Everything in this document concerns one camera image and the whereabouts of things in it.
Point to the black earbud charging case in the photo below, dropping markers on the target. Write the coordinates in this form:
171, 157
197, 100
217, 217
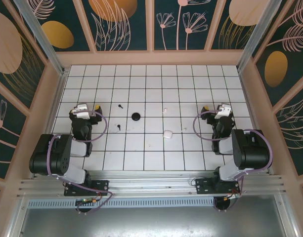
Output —
136, 116

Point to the white earbud charging case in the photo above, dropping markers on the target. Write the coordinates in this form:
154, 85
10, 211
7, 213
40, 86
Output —
167, 134

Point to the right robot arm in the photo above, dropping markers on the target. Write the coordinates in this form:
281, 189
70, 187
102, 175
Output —
252, 150

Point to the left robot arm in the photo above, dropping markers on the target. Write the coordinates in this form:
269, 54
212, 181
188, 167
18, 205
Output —
50, 155

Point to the grey metal shelf plate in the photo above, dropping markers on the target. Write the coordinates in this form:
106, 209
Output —
153, 222

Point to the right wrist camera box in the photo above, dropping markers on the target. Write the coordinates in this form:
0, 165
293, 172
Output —
223, 112

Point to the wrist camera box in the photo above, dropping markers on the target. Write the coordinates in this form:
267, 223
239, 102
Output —
82, 111
223, 112

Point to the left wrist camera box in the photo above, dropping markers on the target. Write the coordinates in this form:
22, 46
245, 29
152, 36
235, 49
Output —
82, 111

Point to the aluminium table side rail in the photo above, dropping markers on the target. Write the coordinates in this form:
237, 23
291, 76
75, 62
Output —
57, 98
247, 98

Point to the aluminium frame post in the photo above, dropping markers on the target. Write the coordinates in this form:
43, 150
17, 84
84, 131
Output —
260, 37
43, 39

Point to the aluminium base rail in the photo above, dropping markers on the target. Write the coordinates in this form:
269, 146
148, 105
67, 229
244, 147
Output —
153, 182

